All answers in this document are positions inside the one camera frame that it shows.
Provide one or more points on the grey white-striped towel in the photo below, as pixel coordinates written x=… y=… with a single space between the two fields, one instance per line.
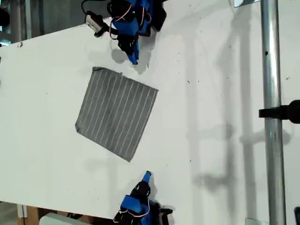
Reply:
x=117 y=112

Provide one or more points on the white box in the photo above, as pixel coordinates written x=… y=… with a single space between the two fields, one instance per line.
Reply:
x=61 y=220

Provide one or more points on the wooden table leg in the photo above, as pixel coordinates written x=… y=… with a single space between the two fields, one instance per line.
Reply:
x=31 y=214

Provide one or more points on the black round object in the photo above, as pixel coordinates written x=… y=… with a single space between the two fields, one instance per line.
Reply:
x=4 y=17

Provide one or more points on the black clamp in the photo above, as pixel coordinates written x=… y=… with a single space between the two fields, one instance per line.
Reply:
x=281 y=112

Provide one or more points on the black camera stalk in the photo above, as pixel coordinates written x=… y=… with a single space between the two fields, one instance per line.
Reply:
x=109 y=28

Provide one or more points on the black camera box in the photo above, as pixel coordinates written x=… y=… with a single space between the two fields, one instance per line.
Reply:
x=167 y=218
x=93 y=23

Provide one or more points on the steel post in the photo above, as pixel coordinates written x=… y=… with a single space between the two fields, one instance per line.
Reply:
x=272 y=70

